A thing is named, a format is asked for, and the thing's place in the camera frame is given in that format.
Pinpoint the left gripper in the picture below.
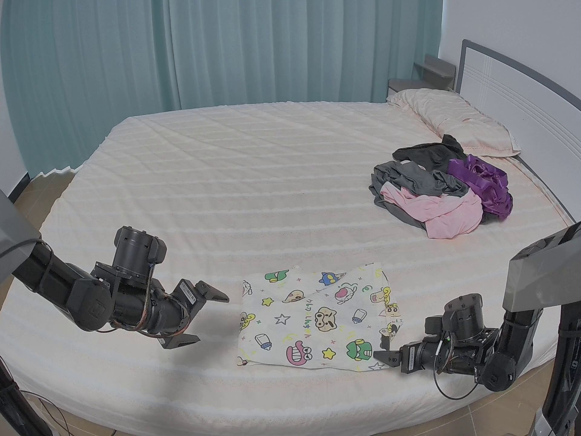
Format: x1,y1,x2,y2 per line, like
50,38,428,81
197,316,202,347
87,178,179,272
147,279,230,350

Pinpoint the blue-green curtain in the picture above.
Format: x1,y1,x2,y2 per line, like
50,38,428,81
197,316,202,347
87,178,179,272
0,0,445,178

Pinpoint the dark grey garment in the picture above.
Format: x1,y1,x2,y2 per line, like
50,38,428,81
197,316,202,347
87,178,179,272
369,134,511,233

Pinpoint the cream pillow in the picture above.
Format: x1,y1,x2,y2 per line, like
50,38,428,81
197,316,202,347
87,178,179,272
386,88,523,158

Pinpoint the pink garment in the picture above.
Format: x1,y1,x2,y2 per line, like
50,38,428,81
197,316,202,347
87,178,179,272
380,182,483,239

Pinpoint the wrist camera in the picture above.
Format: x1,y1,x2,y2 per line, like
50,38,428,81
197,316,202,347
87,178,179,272
423,315,448,336
146,236,167,266

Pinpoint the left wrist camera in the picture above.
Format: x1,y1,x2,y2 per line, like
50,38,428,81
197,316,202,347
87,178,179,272
146,236,167,266

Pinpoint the grey bedside table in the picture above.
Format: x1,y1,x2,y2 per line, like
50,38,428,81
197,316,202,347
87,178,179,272
388,54,456,96

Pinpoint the white printed pyjama top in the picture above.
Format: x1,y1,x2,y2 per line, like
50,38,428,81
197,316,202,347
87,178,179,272
236,263,404,372

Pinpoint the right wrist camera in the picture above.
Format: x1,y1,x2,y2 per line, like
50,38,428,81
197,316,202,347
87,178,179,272
423,315,448,336

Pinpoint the black cable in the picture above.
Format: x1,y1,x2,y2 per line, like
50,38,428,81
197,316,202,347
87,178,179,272
432,361,483,401
0,239,45,259

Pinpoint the purple garment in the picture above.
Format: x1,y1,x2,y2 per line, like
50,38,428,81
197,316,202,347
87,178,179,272
447,154,514,222

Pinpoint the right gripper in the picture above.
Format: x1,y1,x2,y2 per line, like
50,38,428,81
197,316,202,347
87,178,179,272
373,333,439,375

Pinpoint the bed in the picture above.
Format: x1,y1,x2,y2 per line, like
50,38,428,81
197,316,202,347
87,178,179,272
0,39,581,436

